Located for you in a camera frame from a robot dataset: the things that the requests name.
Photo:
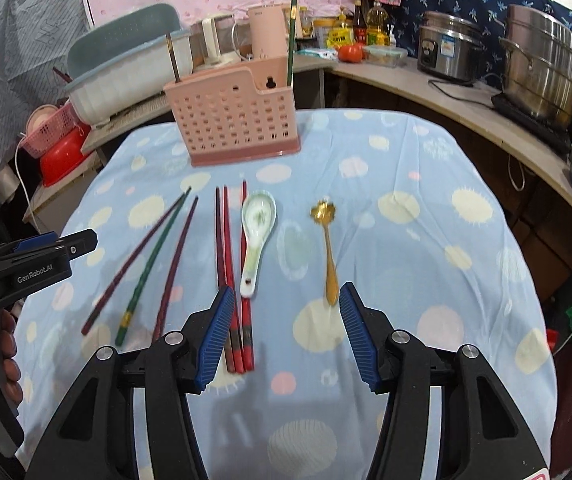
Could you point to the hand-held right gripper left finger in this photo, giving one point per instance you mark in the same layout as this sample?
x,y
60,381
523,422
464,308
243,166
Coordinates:
x,y
214,340

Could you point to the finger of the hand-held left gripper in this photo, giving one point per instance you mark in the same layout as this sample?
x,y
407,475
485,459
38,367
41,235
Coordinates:
x,y
78,245

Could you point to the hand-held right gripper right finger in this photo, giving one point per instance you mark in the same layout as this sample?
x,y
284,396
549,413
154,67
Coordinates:
x,y
358,335

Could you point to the dark red spiral chopstick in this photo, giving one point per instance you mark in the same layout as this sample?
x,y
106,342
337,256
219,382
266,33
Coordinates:
x,y
135,260
175,265

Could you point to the gold metal spoon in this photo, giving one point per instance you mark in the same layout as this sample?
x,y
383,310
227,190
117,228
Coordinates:
x,y
330,270

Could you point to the green chopstick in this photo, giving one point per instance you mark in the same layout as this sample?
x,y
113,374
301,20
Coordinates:
x,y
292,35
148,270

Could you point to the white ceramic soup spoon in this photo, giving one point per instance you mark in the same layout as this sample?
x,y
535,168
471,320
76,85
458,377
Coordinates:
x,y
258,215

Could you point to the pink perforated utensil holder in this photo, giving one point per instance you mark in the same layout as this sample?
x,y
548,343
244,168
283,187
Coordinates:
x,y
236,120

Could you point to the blue dotted tablecloth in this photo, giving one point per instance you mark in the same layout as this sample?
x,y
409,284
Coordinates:
x,y
391,260

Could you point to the red plastic basin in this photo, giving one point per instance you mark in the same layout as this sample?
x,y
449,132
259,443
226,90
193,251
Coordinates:
x,y
63,160

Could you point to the pink plastic basket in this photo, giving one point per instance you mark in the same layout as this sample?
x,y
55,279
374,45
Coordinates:
x,y
55,130

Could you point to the pink bowl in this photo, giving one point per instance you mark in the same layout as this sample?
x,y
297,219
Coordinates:
x,y
40,120

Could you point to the white dish box teal lid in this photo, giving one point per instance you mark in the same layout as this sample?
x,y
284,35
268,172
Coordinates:
x,y
115,95

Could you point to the grey striped cloth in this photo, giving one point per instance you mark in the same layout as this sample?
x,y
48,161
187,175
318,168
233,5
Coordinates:
x,y
15,60

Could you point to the white glass kettle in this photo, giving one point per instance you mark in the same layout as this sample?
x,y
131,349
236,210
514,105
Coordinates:
x,y
210,40

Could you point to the light curved counter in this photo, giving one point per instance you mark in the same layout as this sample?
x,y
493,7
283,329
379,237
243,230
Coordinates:
x,y
466,105

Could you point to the black induction cooker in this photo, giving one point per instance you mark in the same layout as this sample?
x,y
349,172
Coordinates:
x,y
521,110

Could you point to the glass food container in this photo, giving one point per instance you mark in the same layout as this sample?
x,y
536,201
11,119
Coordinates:
x,y
386,55

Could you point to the red tomato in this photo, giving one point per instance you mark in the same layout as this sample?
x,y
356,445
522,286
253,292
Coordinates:
x,y
350,53

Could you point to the tissue pack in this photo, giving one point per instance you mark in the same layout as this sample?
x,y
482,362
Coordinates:
x,y
316,53

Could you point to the pink electric kettle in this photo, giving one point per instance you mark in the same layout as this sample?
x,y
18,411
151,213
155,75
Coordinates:
x,y
266,30

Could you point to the steel rice cooker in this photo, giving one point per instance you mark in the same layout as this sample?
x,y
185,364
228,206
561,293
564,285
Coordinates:
x,y
451,55

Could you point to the yellow seasoning packet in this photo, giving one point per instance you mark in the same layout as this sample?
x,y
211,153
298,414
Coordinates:
x,y
342,39

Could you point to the yellow lid jar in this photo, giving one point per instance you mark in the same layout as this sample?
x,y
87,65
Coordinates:
x,y
322,27

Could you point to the yellow oil bottle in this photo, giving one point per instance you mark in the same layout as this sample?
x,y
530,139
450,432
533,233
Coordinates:
x,y
377,25

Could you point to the dark sauce bottle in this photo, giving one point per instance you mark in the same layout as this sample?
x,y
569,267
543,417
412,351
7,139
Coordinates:
x,y
360,22

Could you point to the steel steamer pot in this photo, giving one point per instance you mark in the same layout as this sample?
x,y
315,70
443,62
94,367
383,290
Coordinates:
x,y
541,75

